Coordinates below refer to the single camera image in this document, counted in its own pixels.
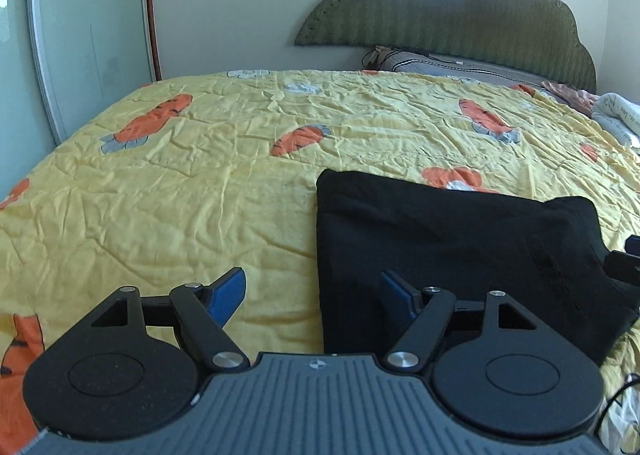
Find black pants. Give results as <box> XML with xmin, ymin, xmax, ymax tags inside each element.
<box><xmin>317</xmin><ymin>170</ymin><xmax>639</xmax><ymax>363</ymax></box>

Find yellow carrot print quilt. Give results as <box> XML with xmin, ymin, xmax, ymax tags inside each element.
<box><xmin>1</xmin><ymin>71</ymin><xmax>639</xmax><ymax>454</ymax></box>

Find white folded blanket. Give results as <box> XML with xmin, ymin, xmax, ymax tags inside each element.
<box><xmin>591</xmin><ymin>92</ymin><xmax>640</xmax><ymax>153</ymax></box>

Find pink floral cloth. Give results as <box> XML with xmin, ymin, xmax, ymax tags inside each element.
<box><xmin>541</xmin><ymin>80</ymin><xmax>599</xmax><ymax>117</ymax></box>

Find grey striped pillow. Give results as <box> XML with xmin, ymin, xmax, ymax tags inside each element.
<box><xmin>363</xmin><ymin>46</ymin><xmax>546</xmax><ymax>88</ymax></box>

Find green quilted headboard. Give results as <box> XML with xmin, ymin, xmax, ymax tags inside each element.
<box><xmin>295</xmin><ymin>0</ymin><xmax>597</xmax><ymax>91</ymax></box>

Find white floral wardrobe door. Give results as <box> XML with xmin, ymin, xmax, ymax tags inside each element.
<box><xmin>1</xmin><ymin>0</ymin><xmax>157</xmax><ymax>192</ymax></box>

